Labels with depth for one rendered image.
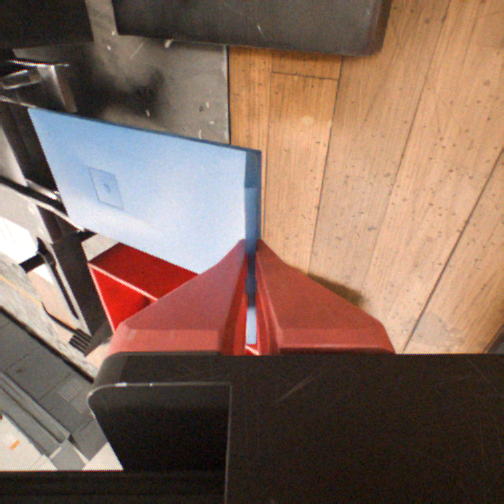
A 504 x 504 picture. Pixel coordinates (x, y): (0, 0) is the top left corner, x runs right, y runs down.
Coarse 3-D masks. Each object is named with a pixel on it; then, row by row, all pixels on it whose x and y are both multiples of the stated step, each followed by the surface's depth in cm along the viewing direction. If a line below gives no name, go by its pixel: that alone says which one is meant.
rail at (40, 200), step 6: (0, 180) 25; (6, 180) 25; (0, 186) 25; (6, 186) 24; (12, 186) 24; (18, 186) 24; (12, 192) 24; (18, 192) 24; (24, 192) 23; (30, 192) 23; (24, 198) 24; (30, 198) 23; (36, 198) 23; (42, 198) 23; (48, 198) 23; (42, 204) 23; (48, 204) 22; (54, 204) 22
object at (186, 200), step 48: (48, 144) 18; (96, 144) 16; (144, 144) 14; (192, 144) 13; (96, 192) 18; (144, 192) 16; (192, 192) 14; (240, 192) 13; (144, 240) 18; (192, 240) 16
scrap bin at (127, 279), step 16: (96, 256) 32; (112, 256) 32; (128, 256) 32; (144, 256) 32; (96, 272) 32; (112, 272) 30; (128, 272) 30; (144, 272) 30; (160, 272) 30; (176, 272) 30; (192, 272) 30; (112, 288) 35; (128, 288) 37; (144, 288) 29; (160, 288) 29; (112, 304) 36; (128, 304) 38; (144, 304) 40; (112, 320) 36; (256, 336) 25; (256, 352) 24
